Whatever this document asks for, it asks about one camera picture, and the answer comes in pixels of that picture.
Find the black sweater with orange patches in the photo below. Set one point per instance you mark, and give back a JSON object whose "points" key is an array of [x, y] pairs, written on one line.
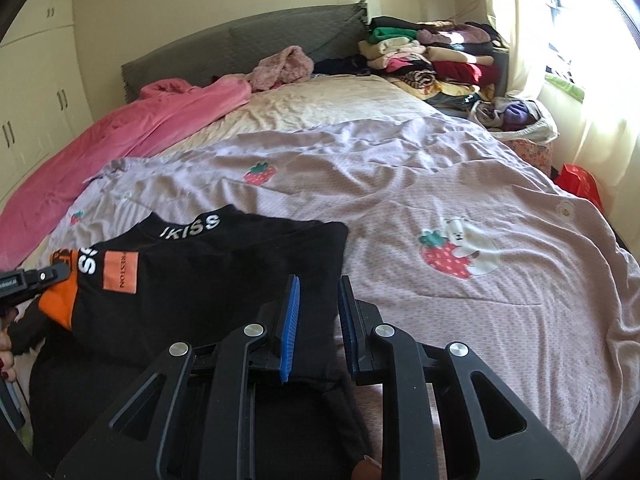
{"points": [[200, 300]]}

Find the strawberry printed lilac quilt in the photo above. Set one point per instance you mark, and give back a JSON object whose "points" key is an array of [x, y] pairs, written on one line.
{"points": [[425, 210]]}

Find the grey padded headboard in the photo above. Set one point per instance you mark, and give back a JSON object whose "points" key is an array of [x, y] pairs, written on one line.
{"points": [[240, 45]]}

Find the pink fuzzy garment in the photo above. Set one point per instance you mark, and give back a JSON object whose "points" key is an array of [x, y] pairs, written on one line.
{"points": [[282, 66]]}

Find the red bag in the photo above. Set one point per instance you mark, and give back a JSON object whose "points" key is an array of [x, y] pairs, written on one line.
{"points": [[580, 182]]}

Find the person's left hand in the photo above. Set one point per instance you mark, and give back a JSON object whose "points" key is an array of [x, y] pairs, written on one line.
{"points": [[5, 355]]}

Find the dark navy garment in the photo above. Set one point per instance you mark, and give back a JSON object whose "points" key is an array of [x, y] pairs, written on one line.
{"points": [[340, 66]]}

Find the pink blanket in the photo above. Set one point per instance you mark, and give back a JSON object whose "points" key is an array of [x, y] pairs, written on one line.
{"points": [[115, 145]]}

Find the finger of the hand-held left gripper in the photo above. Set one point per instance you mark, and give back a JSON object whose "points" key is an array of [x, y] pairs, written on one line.
{"points": [[35, 279]]}

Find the pile of folded clothes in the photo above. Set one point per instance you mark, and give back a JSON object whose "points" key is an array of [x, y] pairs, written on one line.
{"points": [[435, 57]]}

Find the cream wardrobe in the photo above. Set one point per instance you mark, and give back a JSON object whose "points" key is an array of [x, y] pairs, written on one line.
{"points": [[35, 85]]}

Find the white bag of clothes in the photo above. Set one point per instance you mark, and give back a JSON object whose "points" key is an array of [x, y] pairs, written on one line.
{"points": [[515, 117]]}

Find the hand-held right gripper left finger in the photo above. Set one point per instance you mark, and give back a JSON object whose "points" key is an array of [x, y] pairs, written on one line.
{"points": [[290, 332]]}

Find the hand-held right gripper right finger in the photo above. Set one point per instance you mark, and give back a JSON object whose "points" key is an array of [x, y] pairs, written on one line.
{"points": [[347, 332]]}

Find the cream bed sheet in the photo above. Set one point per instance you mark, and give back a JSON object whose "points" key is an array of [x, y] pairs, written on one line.
{"points": [[320, 102]]}

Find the cream curtain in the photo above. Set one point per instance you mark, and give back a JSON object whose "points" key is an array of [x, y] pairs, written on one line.
{"points": [[565, 75]]}

